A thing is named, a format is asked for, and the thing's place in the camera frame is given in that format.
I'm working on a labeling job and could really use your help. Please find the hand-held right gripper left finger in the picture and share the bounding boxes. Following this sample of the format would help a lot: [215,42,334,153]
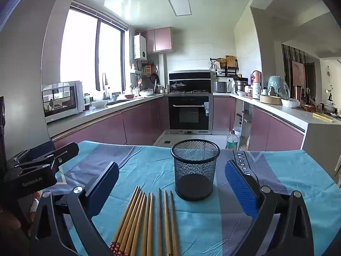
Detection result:
[28,161,120,256]

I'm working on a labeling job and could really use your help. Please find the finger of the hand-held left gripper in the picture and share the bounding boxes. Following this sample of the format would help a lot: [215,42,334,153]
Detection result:
[14,141,55,160]
[7,142,80,178]

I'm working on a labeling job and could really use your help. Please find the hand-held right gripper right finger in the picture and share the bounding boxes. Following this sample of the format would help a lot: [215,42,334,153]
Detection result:
[224,160,315,256]

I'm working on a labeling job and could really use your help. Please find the black mesh utensil holder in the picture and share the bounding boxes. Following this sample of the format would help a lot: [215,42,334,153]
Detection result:
[171,139,221,202]

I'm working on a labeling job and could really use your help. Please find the bundle of wooden chopsticks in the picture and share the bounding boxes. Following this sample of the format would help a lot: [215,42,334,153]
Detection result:
[110,186,180,256]

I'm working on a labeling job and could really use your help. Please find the person's left hand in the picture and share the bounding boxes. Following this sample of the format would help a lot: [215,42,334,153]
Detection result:
[0,209,30,240]

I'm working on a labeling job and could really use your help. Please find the blue striped tablecloth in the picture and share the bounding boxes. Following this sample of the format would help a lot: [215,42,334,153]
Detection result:
[52,140,341,256]

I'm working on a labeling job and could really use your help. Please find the long pink base cabinets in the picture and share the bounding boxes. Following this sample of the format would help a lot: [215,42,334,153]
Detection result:
[52,96,170,150]

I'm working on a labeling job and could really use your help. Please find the cooking oil bottle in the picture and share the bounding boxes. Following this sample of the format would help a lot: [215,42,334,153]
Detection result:
[225,129,239,150]

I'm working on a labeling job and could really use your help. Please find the white countertop oven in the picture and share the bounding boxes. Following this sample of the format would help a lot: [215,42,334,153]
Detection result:
[41,81,86,124]

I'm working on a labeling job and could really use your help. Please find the pink peninsula cabinets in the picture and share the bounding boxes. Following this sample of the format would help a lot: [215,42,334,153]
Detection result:
[246,106,305,152]

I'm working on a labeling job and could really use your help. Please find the narrow pink base cabinet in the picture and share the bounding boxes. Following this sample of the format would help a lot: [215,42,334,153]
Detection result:
[212,96,237,132]

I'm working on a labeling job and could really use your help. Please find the black built-in oven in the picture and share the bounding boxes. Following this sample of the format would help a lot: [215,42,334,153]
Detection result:
[168,96,211,131]

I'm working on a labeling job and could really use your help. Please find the round beige container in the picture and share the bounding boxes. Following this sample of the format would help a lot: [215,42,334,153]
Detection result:
[259,94,282,106]

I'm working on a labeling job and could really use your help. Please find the white plastic bag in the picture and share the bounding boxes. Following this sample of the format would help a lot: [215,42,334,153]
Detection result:
[281,98,301,109]

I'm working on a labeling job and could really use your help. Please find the stainless steel pot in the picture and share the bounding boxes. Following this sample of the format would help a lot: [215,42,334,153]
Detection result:
[234,78,248,94]

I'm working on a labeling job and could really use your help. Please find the large kitchen window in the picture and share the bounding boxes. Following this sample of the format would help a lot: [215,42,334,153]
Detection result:
[60,1,128,94]

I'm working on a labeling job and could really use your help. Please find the green plastic bag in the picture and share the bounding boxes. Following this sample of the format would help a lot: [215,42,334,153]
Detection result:
[267,75,290,100]

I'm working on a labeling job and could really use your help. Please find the flat yellow box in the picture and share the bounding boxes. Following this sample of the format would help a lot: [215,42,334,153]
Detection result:
[312,112,335,122]

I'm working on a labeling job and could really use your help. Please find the pink thermos jug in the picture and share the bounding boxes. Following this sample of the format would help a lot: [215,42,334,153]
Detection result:
[252,70,263,91]

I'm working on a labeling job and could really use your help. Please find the pot with glass lid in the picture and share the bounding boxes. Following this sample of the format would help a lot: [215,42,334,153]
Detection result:
[170,81,187,92]

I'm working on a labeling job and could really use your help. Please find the black range hood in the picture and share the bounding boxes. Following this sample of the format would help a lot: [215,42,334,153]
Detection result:
[168,71,212,82]

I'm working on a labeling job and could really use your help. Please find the white vertical pipe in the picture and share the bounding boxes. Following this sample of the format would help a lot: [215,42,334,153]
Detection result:
[158,53,167,86]

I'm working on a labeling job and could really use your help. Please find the dark slatted partition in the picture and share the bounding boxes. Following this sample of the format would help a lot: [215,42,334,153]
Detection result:
[282,44,306,86]

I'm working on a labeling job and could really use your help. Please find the square ceiling light panel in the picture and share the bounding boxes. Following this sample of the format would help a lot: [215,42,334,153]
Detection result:
[168,0,193,17]

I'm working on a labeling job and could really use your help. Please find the black wall rack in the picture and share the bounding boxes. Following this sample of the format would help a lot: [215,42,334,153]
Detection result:
[210,57,239,77]

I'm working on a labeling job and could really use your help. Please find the white wall water heater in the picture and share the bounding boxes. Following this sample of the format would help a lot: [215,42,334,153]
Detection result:
[133,34,148,61]

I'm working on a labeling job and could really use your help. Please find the pink wall cabinet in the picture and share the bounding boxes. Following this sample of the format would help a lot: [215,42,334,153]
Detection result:
[141,27,173,54]

